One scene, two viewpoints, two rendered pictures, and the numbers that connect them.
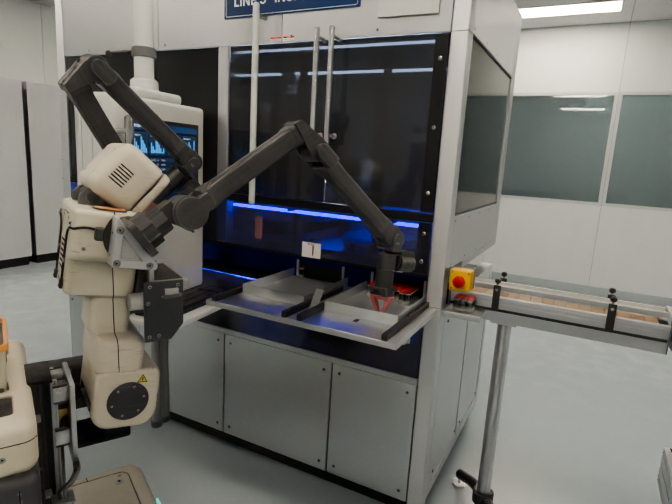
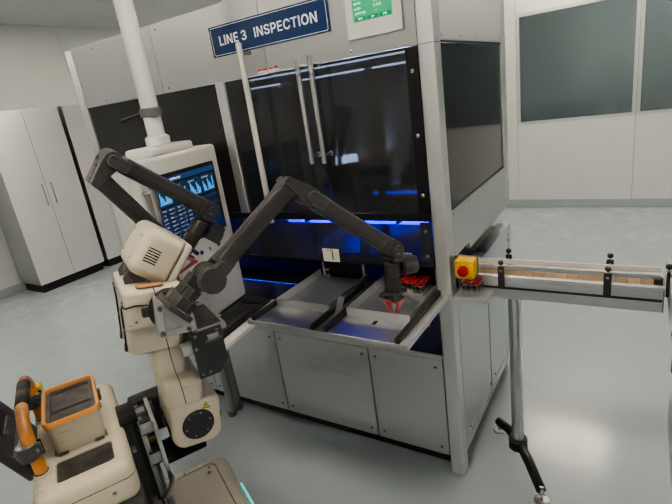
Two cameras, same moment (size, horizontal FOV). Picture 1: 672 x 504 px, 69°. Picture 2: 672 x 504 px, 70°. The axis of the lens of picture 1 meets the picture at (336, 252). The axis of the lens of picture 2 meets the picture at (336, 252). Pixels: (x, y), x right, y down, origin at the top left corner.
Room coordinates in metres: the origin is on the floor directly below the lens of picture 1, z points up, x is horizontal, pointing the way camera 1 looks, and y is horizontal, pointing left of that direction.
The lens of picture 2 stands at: (-0.09, -0.16, 1.68)
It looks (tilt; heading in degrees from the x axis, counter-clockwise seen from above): 18 degrees down; 7
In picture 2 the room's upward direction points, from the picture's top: 8 degrees counter-clockwise
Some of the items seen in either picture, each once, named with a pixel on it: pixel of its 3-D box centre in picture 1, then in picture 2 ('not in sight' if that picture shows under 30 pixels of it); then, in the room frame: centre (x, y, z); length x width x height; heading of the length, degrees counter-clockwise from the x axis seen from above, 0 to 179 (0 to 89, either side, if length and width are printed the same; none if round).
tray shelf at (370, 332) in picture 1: (327, 304); (351, 305); (1.67, 0.02, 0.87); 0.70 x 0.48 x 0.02; 63
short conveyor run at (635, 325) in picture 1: (551, 305); (554, 276); (1.64, -0.76, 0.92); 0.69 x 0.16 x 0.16; 63
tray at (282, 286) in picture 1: (297, 284); (324, 288); (1.81, 0.14, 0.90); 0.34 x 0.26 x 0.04; 153
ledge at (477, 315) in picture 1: (465, 311); (475, 292); (1.68, -0.47, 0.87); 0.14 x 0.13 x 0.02; 153
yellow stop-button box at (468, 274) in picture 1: (462, 279); (466, 266); (1.64, -0.44, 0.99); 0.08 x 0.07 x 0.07; 153
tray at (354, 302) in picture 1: (380, 301); (396, 296); (1.65, -0.16, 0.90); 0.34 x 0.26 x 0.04; 153
